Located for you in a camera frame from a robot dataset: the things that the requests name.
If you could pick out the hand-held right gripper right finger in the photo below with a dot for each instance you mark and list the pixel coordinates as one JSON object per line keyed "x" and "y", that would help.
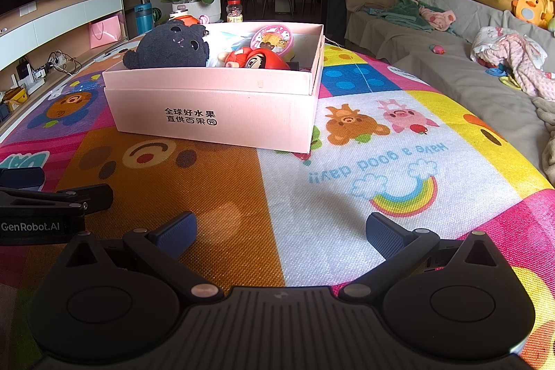
{"x": 386, "y": 235}

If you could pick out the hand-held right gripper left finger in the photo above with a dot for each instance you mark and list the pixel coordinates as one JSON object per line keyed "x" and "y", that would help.
{"x": 175, "y": 233}

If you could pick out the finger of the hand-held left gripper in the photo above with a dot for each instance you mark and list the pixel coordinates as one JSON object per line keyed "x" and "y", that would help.
{"x": 91, "y": 196}
{"x": 21, "y": 179}

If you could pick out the pink cardboard box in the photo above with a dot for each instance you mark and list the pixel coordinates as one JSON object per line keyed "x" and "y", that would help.
{"x": 195, "y": 114}

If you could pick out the black plush toy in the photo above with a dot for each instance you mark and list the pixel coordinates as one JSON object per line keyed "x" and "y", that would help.
{"x": 169, "y": 45}

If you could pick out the red daruma doll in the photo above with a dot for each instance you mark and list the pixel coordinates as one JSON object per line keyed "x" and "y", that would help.
{"x": 260, "y": 60}

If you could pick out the blue white tissue packet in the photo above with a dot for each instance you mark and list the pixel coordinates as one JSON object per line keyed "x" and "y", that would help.
{"x": 236, "y": 42}

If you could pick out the pink round picture toy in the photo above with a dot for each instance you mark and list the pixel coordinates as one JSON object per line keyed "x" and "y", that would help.
{"x": 273, "y": 38}

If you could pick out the colourful cartoon table mat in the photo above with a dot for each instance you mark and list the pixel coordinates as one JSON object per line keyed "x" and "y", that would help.
{"x": 303, "y": 201}

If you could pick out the white power strip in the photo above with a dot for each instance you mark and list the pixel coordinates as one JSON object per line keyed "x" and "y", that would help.
{"x": 58, "y": 60}

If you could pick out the pink gift bag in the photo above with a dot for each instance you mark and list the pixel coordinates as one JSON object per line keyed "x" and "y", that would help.
{"x": 106, "y": 32}

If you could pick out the grey sofa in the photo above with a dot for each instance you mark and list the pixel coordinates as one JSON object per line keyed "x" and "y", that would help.
{"x": 433, "y": 62}

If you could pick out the blue thermos bottle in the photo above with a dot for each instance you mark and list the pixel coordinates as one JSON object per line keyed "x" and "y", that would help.
{"x": 143, "y": 21}

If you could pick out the grey knitted blanket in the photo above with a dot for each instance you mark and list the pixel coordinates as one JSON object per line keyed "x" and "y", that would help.
{"x": 545, "y": 127}

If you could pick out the small pink toy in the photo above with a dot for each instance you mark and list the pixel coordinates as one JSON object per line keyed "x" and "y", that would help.
{"x": 437, "y": 48}

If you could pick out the orange round toy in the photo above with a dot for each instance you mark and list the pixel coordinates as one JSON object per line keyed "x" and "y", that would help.
{"x": 186, "y": 19}

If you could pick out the pink piggy garment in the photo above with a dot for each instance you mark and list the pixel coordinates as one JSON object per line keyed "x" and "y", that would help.
{"x": 438, "y": 19}

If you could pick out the green cloth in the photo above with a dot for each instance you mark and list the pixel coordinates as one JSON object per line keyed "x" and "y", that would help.
{"x": 401, "y": 12}

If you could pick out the blue flat book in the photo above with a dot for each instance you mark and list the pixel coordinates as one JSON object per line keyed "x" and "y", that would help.
{"x": 373, "y": 10}

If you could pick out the red lid clear jar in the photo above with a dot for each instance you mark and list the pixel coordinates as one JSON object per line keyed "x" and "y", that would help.
{"x": 234, "y": 11}

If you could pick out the yellow duck toy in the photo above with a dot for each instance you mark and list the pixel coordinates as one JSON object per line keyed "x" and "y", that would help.
{"x": 531, "y": 8}

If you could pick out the white wall shelf unit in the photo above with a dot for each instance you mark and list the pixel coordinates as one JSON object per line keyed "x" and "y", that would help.
{"x": 65, "y": 16}

